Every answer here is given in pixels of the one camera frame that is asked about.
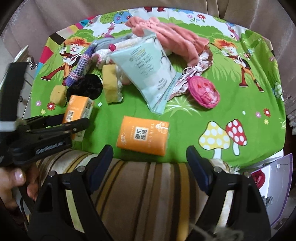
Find dark red fluffy cloth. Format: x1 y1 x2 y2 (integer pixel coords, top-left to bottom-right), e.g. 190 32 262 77
251 170 265 189

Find grey blue plush pig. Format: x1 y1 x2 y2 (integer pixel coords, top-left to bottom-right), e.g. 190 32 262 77
90 34 133 52

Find person's left hand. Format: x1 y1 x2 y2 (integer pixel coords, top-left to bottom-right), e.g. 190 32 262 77
1 163 39 209

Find orange tissue pack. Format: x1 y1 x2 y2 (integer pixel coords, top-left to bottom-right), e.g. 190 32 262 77
116 116 170 157
62 95 95 142

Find small yellow sponge cube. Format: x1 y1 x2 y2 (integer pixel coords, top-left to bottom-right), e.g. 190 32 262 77
50 85 67 108

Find black fuzzy ball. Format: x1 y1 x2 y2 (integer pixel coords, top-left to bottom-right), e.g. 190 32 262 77
66 74 103 101

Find white purple storage box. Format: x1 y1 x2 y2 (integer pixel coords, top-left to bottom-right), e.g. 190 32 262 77
240 150 295 235

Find purple knitted sock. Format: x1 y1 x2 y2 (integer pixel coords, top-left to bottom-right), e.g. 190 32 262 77
65 46 95 87

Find yellow sponge block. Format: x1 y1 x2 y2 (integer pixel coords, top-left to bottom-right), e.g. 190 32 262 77
102 64 123 104

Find white ornate cabinet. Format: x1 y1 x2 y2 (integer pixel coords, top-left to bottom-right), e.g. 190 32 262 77
1 45 37 121

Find striped beige cushion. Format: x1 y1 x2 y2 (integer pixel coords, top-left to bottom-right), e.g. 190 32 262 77
34 149 234 241

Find green cartoon print tablecloth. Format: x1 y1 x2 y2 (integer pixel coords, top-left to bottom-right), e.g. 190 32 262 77
31 8 286 167

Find light blue wipes pack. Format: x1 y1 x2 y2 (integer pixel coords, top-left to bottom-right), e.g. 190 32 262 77
110 31 181 115

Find beige pink curtain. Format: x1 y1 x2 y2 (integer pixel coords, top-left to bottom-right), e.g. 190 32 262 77
0 0 296 63

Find pink round folded bag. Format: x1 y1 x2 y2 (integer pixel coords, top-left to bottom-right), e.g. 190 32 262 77
188 75 220 109

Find salmon pink towel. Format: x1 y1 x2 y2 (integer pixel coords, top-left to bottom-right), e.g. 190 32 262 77
125 16 209 67

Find pink white patterned cloth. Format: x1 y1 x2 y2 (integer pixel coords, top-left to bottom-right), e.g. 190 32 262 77
169 50 213 100

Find phone on gripper mount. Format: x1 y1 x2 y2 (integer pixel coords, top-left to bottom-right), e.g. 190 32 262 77
1 62 28 132

